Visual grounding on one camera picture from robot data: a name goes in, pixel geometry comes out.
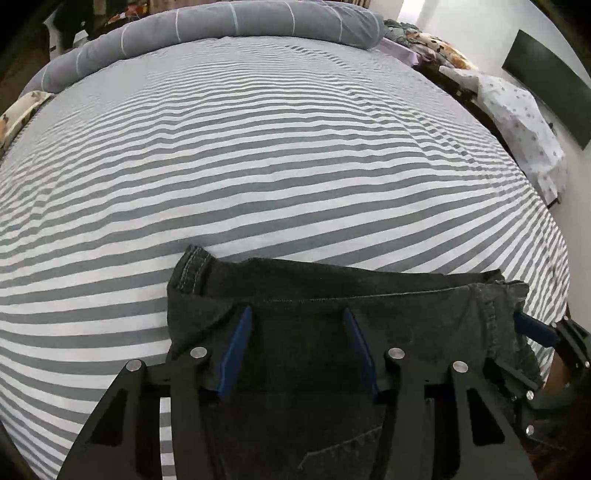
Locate floral pillow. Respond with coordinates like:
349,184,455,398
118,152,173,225
0,91,55,153

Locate white dotted cloth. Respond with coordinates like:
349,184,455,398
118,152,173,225
438,66,568,204

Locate dark wall panel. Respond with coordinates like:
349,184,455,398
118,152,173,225
502,29,591,151

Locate light purple cloth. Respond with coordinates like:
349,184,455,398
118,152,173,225
376,37,423,65

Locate grey rolled duvet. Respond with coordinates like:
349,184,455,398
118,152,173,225
18,0,386,95

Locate dark grey pants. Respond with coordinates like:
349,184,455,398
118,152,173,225
165,244,543,480

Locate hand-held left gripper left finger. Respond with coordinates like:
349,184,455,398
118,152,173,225
56,305,254,480

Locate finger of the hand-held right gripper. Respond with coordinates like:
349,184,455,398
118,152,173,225
512,310,561,348
484,357,546,403

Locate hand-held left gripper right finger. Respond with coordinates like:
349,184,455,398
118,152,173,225
342,307,539,480

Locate grey white striped bed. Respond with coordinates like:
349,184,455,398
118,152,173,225
0,34,571,480

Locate floral patterned blanket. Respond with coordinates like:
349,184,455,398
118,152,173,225
383,18,481,71

